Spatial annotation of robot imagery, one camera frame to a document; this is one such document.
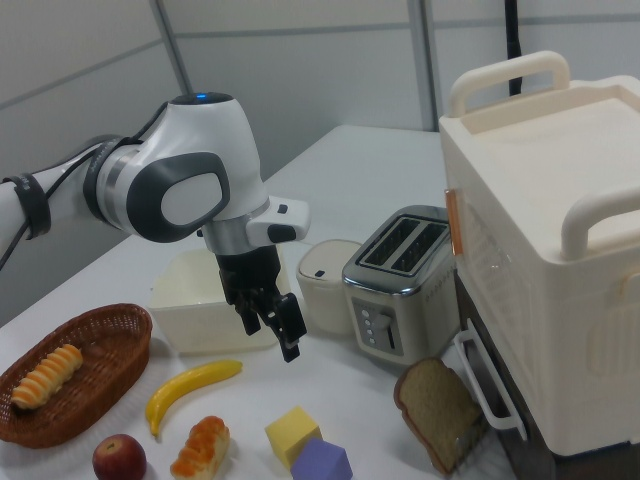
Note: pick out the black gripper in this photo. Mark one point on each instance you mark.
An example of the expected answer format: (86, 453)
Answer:
(247, 272)

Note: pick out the orange glazed bread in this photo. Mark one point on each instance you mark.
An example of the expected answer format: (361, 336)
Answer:
(201, 447)

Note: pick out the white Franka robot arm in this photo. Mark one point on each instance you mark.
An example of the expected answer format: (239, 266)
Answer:
(190, 145)

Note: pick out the brown wicker basket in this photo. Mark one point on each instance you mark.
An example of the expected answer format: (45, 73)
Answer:
(100, 380)

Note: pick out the brown bread slice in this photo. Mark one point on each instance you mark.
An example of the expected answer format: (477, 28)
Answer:
(435, 412)

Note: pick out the striped bread roll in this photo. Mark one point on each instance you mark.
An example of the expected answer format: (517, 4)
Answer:
(47, 376)

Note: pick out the small white lidded bin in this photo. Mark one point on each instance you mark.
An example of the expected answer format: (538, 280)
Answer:
(322, 290)

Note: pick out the white rectangular tub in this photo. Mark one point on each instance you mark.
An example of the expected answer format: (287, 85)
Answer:
(195, 305)

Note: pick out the yellow banana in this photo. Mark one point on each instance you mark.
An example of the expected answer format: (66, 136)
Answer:
(185, 385)

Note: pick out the yellow cube block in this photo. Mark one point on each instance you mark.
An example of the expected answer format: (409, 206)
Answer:
(292, 432)

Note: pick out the silver two-slot toaster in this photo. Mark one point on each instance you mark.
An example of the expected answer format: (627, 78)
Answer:
(395, 285)

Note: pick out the purple cube block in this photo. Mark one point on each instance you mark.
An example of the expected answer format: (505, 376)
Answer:
(322, 462)

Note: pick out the red apple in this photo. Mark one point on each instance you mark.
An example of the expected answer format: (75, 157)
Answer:
(119, 457)

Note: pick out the black pole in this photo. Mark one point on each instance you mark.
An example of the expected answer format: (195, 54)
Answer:
(512, 35)

